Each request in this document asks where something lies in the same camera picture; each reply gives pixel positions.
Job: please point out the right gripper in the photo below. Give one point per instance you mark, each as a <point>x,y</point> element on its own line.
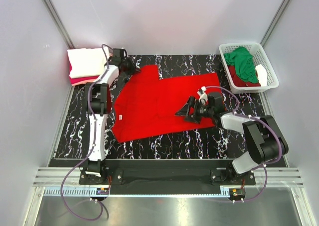
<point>185,110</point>

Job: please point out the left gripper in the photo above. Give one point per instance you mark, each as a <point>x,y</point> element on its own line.
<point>134,69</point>

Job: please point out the bright red t-shirt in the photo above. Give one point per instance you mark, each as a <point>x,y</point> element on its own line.
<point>146,105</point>

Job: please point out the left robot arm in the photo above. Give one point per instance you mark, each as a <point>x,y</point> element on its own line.
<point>99,104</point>

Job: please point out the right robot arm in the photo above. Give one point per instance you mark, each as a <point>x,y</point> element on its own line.
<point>264,139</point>

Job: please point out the black marble pattern mat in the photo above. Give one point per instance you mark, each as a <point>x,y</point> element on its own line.
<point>206,143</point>

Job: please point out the dark red t-shirt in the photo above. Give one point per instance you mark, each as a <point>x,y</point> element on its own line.
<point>238,81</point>

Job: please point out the magenta folded t-shirt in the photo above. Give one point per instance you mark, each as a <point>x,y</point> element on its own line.
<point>79,80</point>

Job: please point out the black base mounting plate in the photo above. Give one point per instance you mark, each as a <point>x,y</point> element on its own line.
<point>227,176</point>

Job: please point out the green t-shirt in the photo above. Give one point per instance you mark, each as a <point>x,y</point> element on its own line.
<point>242,61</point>

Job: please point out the white cloth in basket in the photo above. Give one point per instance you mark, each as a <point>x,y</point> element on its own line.
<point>261,75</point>

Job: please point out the white plastic basket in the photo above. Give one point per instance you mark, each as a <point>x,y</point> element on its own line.
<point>259,57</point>

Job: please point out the right small circuit board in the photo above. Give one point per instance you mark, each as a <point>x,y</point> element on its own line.
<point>238,192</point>

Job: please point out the small circuit board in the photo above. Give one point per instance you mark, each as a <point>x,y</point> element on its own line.
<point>238,192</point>
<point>102,191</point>

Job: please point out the left small circuit board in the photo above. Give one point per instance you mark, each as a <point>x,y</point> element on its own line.
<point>102,191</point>

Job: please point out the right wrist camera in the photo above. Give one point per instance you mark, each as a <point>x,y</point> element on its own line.
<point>203,98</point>

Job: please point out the aluminium frame rail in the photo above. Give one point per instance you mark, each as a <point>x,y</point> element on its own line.
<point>276,177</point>

